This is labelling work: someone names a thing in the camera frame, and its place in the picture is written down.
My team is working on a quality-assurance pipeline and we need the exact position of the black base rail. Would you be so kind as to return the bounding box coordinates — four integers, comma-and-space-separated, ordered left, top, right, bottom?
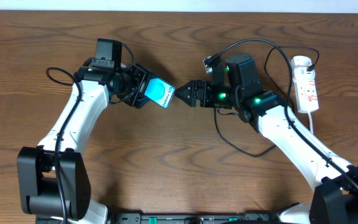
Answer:
106, 213, 280, 224

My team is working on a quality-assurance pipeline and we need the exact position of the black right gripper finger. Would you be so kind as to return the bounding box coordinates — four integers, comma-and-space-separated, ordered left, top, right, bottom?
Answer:
175, 93, 196, 107
175, 80, 195, 95

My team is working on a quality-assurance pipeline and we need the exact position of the white USB charger plug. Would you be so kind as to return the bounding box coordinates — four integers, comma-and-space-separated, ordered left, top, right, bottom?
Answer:
291, 55, 313, 69

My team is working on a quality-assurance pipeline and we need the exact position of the black camera cable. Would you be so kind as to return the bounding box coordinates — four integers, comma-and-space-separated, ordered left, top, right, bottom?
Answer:
211, 38, 358, 215
45, 67, 83, 224

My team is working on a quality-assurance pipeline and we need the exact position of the black left camera cable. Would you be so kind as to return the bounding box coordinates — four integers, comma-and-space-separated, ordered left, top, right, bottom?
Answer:
45, 67, 83, 224

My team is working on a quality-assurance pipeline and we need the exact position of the white power strip cord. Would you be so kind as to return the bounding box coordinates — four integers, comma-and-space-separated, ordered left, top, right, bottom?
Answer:
307, 112, 314, 135

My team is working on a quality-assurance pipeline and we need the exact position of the white power strip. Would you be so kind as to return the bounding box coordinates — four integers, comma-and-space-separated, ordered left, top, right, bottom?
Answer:
293, 67, 319, 113

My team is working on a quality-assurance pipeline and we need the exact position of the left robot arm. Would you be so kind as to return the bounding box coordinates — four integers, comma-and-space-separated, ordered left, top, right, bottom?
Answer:
17, 58, 157, 223

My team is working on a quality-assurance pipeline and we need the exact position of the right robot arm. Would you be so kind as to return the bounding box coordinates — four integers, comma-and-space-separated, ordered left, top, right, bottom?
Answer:
175, 53, 358, 223

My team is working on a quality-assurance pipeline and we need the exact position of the black right camera cable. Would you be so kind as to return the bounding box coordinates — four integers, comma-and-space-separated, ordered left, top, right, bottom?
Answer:
211, 38, 358, 215

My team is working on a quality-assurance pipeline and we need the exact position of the turquoise screen smartphone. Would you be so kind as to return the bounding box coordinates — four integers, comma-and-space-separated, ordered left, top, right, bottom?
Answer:
144, 78, 175, 108

